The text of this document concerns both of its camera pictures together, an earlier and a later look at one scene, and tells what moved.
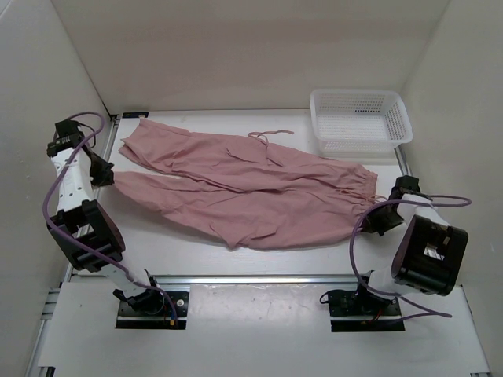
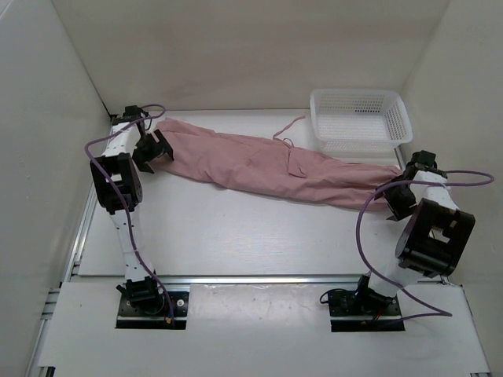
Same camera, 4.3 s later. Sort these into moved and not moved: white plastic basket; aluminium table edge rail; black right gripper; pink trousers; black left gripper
Moved: pink trousers; black right gripper; black left gripper
Not moved: aluminium table edge rail; white plastic basket
